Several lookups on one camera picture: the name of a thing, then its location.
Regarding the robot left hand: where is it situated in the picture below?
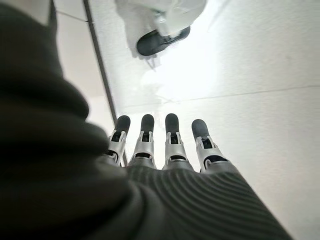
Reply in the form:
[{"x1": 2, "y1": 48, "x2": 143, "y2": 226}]
[{"x1": 0, "y1": 0, "x2": 293, "y2": 240}]

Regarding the white glossy base cabinet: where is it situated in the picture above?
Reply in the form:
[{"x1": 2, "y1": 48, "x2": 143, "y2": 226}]
[{"x1": 48, "y1": 0, "x2": 126, "y2": 167}]

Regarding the robot left foot black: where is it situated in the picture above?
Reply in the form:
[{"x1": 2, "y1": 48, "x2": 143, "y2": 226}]
[{"x1": 136, "y1": 26, "x2": 191, "y2": 57}]

